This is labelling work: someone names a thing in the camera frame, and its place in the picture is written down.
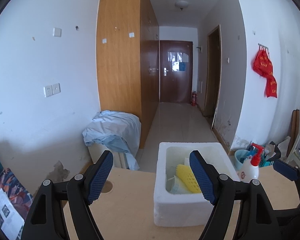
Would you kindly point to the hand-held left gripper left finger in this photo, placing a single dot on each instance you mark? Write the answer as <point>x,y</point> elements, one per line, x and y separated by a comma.
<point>101,177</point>

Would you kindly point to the white pump bottle red nozzle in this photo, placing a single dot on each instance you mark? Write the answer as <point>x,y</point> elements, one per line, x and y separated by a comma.
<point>250,172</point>

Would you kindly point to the red plastic bag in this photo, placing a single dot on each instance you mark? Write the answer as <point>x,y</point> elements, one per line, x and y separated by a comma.
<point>262,63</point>
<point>271,87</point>

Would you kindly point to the white wall switch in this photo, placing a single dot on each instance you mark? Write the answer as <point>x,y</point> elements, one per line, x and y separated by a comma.
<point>57,32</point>

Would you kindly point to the blue door notice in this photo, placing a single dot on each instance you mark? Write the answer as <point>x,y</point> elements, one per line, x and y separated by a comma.
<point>182,66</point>

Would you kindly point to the white foam box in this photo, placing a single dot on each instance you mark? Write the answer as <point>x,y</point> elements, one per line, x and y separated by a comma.
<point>162,205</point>

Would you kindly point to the light blue bed sheet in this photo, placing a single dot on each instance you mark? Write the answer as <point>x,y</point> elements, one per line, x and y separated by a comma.
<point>110,127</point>

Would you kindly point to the red fire extinguisher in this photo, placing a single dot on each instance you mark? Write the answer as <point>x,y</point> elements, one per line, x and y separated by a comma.
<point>194,98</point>

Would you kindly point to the clear door notice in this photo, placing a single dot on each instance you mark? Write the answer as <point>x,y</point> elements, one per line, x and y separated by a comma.
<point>173,60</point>

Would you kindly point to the round ceiling lamp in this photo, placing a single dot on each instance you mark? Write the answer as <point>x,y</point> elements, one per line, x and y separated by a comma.
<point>182,5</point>

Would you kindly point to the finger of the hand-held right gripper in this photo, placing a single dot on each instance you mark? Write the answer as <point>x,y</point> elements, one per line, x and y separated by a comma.
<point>295,217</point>
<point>285,170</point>

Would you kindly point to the dark brown entrance door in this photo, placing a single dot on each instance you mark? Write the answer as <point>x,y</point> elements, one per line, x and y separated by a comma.
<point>175,90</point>

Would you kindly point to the yellow foam fruit net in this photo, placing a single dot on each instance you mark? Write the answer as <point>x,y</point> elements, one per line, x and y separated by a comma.
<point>186,177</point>

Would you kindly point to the blue face mask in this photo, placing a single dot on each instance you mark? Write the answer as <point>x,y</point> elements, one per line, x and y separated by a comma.
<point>176,186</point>

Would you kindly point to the wooden wardrobe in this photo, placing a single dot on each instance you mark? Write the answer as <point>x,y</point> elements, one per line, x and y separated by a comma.
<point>120,67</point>

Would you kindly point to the small wall bracket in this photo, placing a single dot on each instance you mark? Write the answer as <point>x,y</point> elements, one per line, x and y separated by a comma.
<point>199,48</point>

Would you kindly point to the wooden side door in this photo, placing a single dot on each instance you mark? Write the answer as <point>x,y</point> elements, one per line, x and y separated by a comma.
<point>212,80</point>

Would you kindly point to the white wall socket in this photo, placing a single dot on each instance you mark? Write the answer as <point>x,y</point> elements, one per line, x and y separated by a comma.
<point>56,88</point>
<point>48,91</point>

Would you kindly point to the colourful printed paper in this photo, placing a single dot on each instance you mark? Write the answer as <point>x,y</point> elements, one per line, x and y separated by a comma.
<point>12,185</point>

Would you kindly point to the cardboard clutter pile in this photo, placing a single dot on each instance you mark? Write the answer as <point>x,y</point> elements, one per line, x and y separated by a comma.
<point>277,152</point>

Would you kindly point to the black and white booklet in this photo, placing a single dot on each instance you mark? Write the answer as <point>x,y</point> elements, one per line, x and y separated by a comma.
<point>5,212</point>

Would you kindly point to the wooden boards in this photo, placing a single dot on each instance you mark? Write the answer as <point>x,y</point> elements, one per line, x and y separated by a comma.
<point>294,130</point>

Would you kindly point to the teal plastic bucket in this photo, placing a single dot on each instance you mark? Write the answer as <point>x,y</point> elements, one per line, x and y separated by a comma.
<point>240,161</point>

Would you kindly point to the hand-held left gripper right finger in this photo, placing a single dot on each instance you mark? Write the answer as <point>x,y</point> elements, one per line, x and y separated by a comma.
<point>202,177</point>

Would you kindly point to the metal wall hook rack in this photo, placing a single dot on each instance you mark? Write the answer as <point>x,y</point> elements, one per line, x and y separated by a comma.
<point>263,46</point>

